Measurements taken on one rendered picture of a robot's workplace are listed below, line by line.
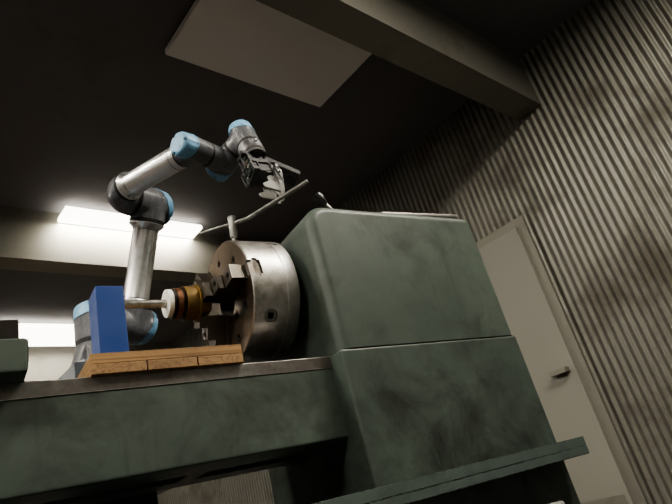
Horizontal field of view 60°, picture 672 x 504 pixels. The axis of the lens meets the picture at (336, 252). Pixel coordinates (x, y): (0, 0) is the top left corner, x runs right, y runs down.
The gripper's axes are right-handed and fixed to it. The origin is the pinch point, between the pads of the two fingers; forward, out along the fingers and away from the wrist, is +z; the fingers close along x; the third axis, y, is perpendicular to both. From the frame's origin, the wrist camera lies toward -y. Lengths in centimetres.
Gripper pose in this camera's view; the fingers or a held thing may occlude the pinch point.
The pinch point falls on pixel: (283, 199)
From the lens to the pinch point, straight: 160.6
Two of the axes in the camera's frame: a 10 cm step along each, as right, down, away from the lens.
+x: 3.9, -7.3, -5.6
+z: 3.9, 6.8, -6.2
